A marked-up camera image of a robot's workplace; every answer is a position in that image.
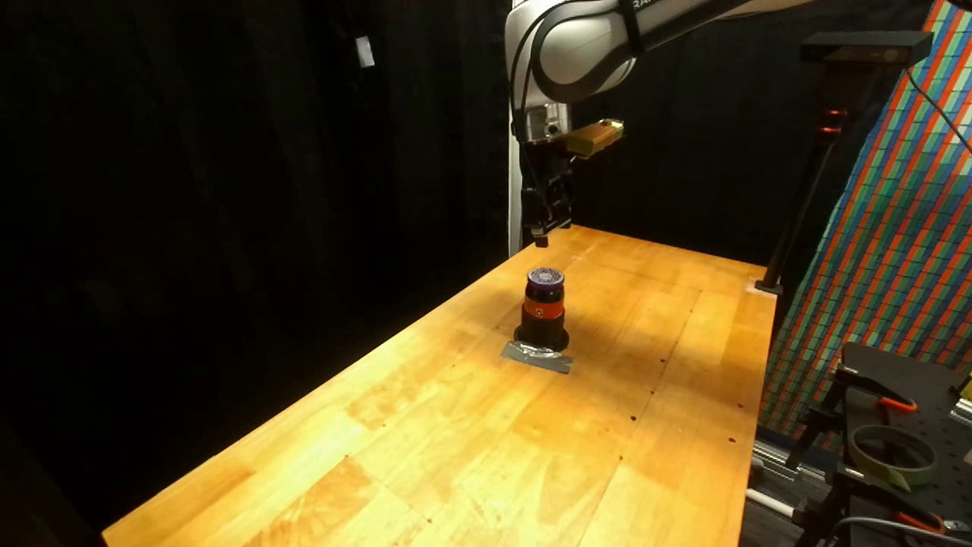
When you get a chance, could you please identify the small white tag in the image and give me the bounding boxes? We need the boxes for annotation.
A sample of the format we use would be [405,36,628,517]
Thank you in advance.
[353,34,381,73]

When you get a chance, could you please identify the grey tape patch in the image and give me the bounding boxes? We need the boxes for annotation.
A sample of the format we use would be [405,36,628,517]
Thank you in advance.
[500,338,576,377]

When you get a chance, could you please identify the black curtain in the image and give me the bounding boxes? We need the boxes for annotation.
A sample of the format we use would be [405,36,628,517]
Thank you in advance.
[0,0,945,547]

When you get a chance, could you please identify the black cup with red band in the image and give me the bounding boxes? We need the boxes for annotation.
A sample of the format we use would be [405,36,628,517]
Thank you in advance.
[514,266,575,355]

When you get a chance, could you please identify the colourful patterned board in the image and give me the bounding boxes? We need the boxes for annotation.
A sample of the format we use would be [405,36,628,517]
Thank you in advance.
[759,0,972,438]

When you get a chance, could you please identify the thin black camera cable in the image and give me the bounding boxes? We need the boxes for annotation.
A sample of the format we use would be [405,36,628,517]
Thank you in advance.
[906,64,972,155]

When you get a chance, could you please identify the grey tape roll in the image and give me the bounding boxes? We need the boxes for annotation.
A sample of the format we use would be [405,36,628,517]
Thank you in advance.
[848,423,938,481]

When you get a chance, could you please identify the black camera tripod stand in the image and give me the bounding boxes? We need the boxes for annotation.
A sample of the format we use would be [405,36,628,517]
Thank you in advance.
[758,27,936,297]

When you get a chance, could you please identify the white vertical pole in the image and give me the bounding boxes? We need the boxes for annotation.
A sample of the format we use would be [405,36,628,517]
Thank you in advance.
[505,101,528,258]

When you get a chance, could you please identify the black perforated work plate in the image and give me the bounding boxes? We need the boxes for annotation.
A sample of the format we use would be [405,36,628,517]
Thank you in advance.
[809,340,972,512]

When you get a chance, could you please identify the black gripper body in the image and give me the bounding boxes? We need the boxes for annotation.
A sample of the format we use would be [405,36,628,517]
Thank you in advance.
[520,140,579,228]

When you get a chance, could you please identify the orange clamp handle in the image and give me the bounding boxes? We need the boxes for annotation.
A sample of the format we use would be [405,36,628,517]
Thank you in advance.
[876,392,923,421]

